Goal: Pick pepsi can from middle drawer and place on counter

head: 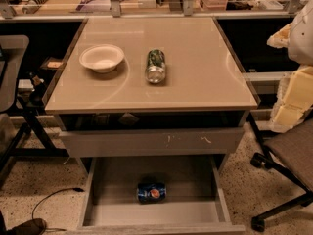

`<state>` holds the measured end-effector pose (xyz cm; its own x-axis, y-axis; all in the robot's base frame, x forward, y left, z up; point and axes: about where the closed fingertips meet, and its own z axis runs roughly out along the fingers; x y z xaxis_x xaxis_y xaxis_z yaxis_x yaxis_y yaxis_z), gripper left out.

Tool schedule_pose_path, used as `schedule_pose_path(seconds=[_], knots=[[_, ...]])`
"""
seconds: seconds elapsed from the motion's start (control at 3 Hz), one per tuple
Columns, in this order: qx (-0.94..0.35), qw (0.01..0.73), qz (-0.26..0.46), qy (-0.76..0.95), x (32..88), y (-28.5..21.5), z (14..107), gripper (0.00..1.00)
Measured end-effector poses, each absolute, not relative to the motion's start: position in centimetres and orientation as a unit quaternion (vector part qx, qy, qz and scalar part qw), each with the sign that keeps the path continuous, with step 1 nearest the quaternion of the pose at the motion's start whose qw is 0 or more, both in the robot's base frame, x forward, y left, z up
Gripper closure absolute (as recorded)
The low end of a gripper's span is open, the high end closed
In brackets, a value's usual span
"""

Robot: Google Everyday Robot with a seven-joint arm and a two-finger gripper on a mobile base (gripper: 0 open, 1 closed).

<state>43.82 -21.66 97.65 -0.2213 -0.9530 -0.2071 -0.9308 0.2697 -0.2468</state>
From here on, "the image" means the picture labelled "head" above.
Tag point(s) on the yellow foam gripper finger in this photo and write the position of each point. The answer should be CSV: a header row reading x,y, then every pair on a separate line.
x,y
294,97
280,39

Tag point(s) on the blue pepsi can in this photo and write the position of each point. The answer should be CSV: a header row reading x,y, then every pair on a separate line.
x,y
151,192

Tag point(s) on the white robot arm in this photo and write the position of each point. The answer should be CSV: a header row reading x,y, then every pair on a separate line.
x,y
300,48

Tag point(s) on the closed grey top drawer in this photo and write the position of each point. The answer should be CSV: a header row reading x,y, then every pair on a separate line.
x,y
151,142

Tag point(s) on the open grey middle drawer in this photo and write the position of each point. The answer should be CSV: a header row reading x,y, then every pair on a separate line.
x,y
194,202

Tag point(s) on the grey office chair right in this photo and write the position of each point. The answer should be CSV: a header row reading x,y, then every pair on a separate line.
x,y
291,154

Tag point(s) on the white paper bowl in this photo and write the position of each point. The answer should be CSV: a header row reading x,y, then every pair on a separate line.
x,y
101,58

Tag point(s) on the dark chair left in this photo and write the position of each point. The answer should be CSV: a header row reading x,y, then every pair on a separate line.
x,y
13,48

